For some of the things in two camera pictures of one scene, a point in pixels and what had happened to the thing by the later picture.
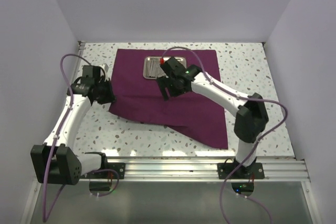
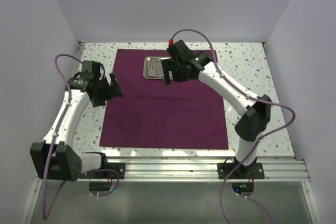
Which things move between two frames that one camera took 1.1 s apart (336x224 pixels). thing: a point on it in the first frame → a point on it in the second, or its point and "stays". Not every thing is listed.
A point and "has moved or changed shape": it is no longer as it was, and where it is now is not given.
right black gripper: x=163 y=81 → x=168 y=64
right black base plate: x=255 y=170 stays
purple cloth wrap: x=195 y=114 has moved or changed shape
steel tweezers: x=154 y=68 stays
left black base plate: x=120 y=167 stays
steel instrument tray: x=151 y=68 stays
